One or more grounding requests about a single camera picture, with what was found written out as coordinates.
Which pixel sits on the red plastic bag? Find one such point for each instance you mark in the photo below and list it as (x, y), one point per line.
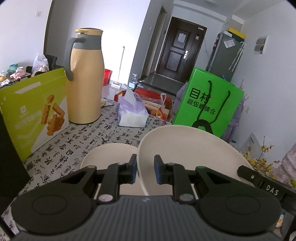
(157, 106)

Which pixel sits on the calligraphy print tablecloth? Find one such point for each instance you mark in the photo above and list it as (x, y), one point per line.
(64, 153)

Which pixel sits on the green paper shopping bag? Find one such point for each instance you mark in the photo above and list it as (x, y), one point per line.
(209, 103)

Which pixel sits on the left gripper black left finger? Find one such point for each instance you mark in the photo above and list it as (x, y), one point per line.
(66, 203)

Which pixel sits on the yellow forsythia flower branches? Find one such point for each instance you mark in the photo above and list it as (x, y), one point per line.
(260, 164)

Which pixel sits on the red bucket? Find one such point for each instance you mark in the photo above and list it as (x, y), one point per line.
(107, 75)

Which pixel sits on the yellow-green snack box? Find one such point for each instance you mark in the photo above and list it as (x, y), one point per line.
(35, 110)

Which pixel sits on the yellow thermos jug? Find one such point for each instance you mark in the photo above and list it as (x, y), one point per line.
(84, 69)

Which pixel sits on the purple tissue pack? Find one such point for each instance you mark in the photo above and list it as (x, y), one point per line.
(131, 111)

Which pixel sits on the white plastic bag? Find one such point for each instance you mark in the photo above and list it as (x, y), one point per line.
(40, 64)

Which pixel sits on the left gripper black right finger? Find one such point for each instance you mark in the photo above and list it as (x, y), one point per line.
(226, 204)

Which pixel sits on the large cream plate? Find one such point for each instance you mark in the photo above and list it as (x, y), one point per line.
(187, 146)

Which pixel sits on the grey refrigerator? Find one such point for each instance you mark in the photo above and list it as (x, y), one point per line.
(225, 55)

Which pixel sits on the dark entrance door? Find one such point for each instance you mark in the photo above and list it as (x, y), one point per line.
(182, 46)

